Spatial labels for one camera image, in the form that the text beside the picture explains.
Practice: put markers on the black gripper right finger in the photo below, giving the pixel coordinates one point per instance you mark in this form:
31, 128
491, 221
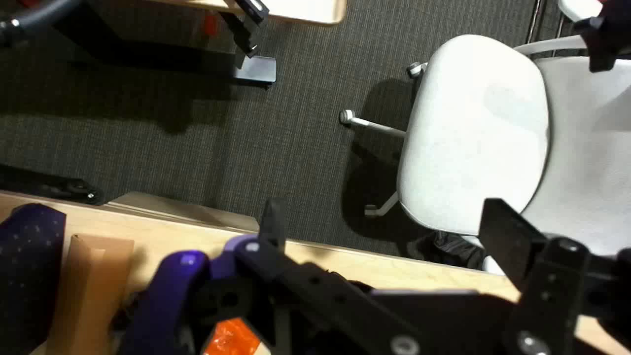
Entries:
558, 280

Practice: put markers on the purple plastic object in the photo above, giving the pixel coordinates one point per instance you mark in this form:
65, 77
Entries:
185, 298

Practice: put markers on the white office chair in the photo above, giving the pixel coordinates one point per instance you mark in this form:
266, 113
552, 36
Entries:
532, 125

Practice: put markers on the wooden block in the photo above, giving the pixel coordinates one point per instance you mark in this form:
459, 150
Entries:
90, 290

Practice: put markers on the navy dotted pouch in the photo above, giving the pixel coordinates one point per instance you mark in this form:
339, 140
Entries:
29, 259

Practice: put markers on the orange plastic bag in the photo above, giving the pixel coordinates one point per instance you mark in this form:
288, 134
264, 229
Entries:
230, 338

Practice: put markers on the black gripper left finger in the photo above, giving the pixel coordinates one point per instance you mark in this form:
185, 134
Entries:
293, 308

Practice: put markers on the small wooden side table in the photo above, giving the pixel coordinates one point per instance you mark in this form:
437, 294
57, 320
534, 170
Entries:
325, 12

